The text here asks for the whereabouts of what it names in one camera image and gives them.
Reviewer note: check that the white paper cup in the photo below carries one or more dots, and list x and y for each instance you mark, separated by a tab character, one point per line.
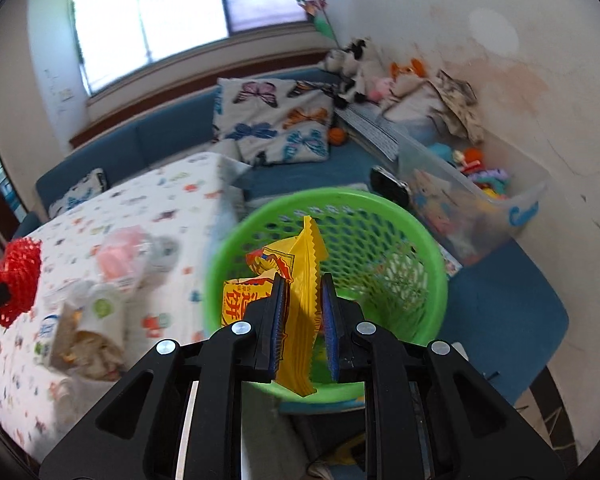
102	310

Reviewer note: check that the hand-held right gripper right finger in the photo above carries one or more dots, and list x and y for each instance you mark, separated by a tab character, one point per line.
330	332

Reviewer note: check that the small orange ball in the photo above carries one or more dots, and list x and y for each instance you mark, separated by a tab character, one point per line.
337	136

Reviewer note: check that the orange white plush toy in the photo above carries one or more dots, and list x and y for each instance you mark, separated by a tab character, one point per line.
405	72

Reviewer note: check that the small printed cushion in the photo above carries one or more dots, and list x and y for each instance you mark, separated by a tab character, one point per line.
80	192

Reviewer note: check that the colourful pinwheel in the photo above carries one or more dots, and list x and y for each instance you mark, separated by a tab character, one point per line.
312	2

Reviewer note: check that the green plastic basket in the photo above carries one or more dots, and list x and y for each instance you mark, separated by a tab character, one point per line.
380	240

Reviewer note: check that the butterfly print pillow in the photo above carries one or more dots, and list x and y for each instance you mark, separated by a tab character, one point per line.
270	120

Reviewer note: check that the yellow snack packet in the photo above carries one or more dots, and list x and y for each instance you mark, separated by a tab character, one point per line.
302	265

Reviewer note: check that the clear pink wipes packet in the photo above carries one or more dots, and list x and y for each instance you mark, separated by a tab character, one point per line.
122	255

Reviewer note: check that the window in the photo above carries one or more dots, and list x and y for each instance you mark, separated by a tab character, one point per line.
180	5

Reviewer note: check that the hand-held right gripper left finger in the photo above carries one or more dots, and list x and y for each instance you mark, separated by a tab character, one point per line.
280	330

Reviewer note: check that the grey striped mat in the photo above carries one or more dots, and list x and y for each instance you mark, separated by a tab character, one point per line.
375	132

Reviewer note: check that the blue sofa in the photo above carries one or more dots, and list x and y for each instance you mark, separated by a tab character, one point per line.
180	130

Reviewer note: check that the black white plush cow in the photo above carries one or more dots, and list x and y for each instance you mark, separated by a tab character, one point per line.
355	60

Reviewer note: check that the pink plush toy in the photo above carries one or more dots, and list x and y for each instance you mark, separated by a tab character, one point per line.
380	89

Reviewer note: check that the black device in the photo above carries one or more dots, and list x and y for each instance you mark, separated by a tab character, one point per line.
387	182

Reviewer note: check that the clear toy storage box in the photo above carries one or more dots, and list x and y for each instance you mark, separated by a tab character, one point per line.
445	200

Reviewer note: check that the patterned cloth bag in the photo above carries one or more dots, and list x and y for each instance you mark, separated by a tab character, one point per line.
460	102

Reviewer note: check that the light grey cushion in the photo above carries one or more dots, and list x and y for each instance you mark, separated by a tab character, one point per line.
415	107

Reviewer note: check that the white blue wrapper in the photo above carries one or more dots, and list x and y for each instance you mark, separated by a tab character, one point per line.
50	332

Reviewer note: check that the red foam fruit net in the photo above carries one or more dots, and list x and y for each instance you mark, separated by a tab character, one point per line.
20	275

